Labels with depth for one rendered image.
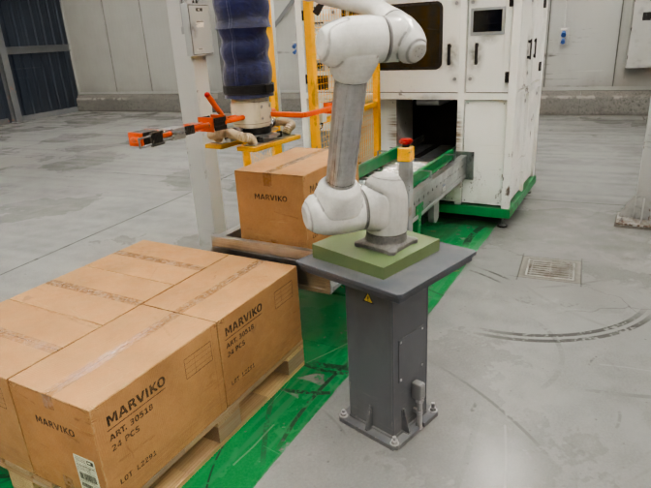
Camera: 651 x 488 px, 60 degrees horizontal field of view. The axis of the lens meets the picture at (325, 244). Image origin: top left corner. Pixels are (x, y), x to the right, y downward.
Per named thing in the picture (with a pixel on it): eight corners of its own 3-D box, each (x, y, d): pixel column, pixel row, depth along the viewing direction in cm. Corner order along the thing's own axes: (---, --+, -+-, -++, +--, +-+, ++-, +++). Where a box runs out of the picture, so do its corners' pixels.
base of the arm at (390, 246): (424, 238, 217) (425, 225, 215) (392, 257, 202) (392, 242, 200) (386, 228, 228) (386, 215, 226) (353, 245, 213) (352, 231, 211)
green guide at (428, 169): (450, 158, 457) (450, 147, 453) (463, 159, 452) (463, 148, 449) (368, 215, 326) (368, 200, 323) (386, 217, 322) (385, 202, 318)
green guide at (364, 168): (389, 155, 481) (388, 144, 478) (400, 155, 477) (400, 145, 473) (291, 206, 351) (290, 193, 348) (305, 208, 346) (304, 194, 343)
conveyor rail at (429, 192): (459, 177, 458) (460, 154, 451) (466, 177, 456) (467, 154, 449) (325, 289, 270) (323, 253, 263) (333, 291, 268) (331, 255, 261)
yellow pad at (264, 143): (284, 137, 267) (283, 127, 265) (301, 138, 262) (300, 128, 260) (236, 151, 241) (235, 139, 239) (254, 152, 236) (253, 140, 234)
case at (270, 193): (300, 212, 341) (295, 146, 327) (359, 219, 323) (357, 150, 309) (241, 245, 292) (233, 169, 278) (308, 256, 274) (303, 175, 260)
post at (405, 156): (402, 317, 325) (402, 145, 290) (413, 319, 322) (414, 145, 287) (397, 321, 319) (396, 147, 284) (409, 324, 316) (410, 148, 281)
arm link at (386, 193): (415, 233, 207) (417, 175, 199) (370, 240, 202) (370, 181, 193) (395, 220, 221) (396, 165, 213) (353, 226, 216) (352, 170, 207)
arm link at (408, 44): (414, 4, 170) (373, 6, 166) (441, 30, 159) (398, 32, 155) (405, 45, 179) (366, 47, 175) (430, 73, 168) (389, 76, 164)
